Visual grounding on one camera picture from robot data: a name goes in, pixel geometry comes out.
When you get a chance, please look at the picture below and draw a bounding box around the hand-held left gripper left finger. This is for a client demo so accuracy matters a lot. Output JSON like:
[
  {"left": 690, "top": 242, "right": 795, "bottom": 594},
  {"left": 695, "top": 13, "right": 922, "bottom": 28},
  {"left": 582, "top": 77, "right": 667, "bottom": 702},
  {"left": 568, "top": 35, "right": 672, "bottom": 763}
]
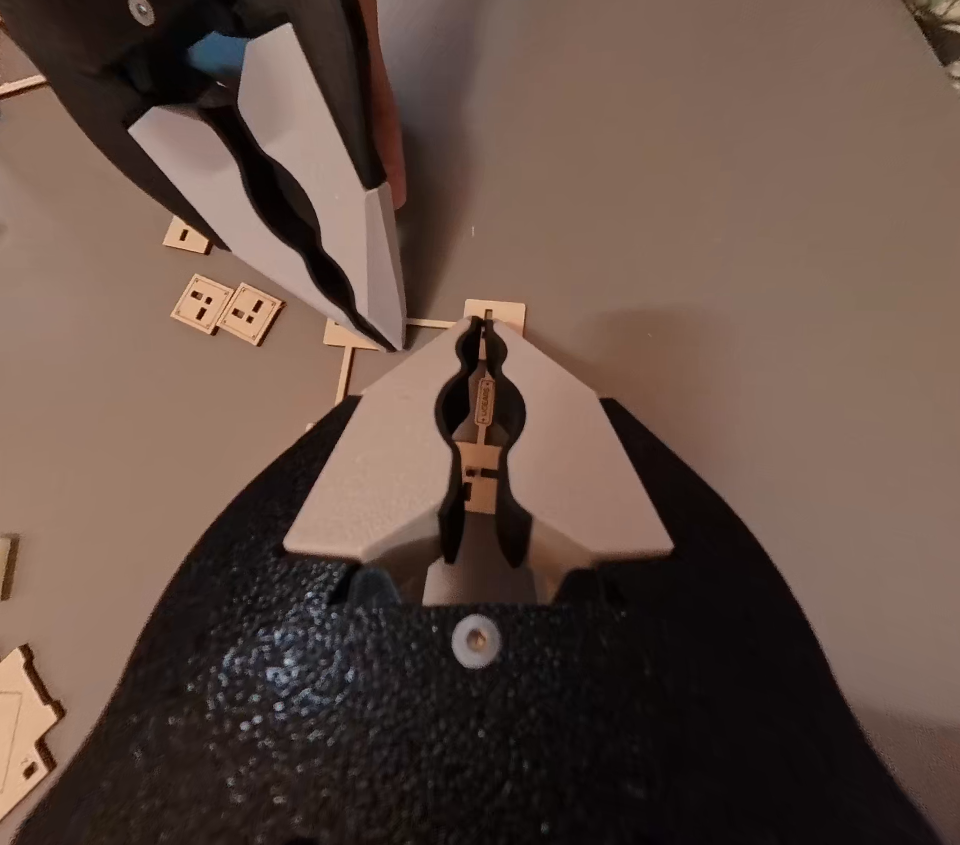
[{"left": 283, "top": 318, "right": 485, "bottom": 569}]

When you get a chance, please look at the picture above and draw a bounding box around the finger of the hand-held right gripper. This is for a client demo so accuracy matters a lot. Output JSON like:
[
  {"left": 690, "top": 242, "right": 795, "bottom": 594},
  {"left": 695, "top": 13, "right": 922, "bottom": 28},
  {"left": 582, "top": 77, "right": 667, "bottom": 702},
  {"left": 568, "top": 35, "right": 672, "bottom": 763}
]
[
  {"left": 237, "top": 22, "right": 411, "bottom": 353},
  {"left": 126, "top": 101, "right": 399, "bottom": 353}
]

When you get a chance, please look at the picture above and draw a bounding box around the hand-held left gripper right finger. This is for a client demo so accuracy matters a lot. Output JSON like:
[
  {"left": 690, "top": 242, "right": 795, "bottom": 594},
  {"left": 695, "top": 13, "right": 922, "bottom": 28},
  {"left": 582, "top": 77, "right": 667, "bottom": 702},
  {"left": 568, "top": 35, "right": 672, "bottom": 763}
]
[{"left": 480, "top": 318, "right": 675, "bottom": 572}]

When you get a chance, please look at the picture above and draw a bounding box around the small wooden square tile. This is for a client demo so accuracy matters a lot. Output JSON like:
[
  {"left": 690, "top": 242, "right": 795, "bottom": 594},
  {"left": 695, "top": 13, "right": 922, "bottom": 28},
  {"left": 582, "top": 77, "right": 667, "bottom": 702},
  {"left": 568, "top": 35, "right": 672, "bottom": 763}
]
[
  {"left": 162, "top": 215, "right": 215, "bottom": 255},
  {"left": 171, "top": 273, "right": 235, "bottom": 336},
  {"left": 217, "top": 282, "right": 286, "bottom": 346}
]

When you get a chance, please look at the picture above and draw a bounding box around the wooden four-square frame piece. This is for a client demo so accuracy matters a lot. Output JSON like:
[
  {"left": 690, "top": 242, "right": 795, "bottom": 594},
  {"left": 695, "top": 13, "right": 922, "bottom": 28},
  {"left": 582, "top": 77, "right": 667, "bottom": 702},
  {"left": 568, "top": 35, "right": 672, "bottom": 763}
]
[{"left": 307, "top": 299, "right": 526, "bottom": 516}]

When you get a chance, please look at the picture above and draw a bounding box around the stepped wooden cross plate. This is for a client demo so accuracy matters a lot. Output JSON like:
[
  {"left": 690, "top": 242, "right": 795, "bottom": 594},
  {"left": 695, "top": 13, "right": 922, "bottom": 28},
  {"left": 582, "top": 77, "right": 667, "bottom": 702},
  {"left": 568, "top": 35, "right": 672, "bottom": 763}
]
[{"left": 0, "top": 644, "right": 66, "bottom": 798}]

